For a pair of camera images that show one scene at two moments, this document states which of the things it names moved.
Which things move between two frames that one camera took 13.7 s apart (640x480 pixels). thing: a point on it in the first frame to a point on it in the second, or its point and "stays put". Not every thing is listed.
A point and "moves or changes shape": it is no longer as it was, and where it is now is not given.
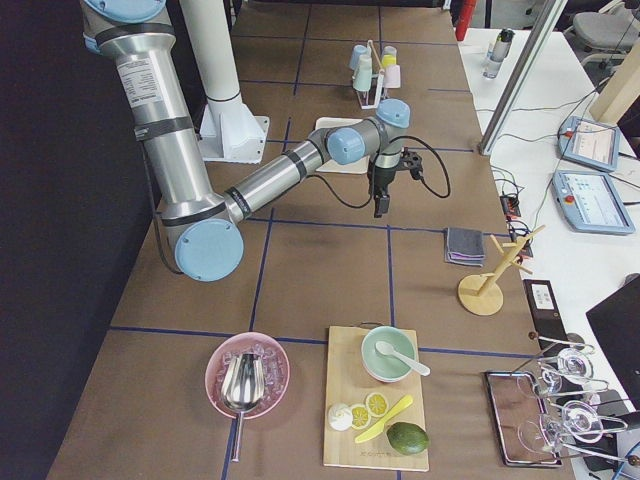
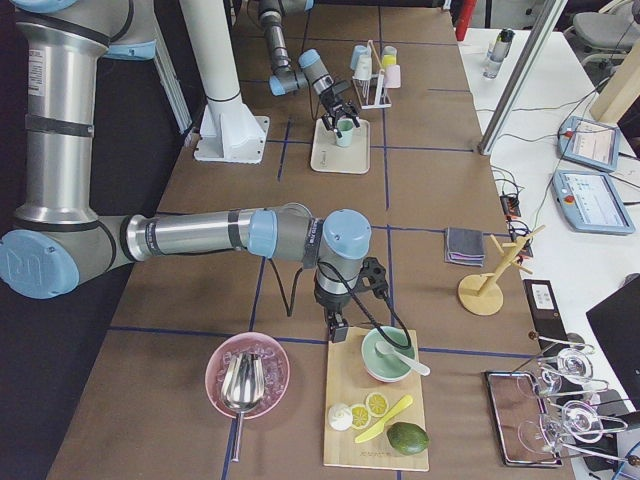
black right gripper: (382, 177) to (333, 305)
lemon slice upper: (377, 404) stays put
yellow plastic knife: (378, 428) stays put
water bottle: (497, 52) stays put
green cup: (362, 79) moves or changes shape
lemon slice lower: (360, 417) stays put
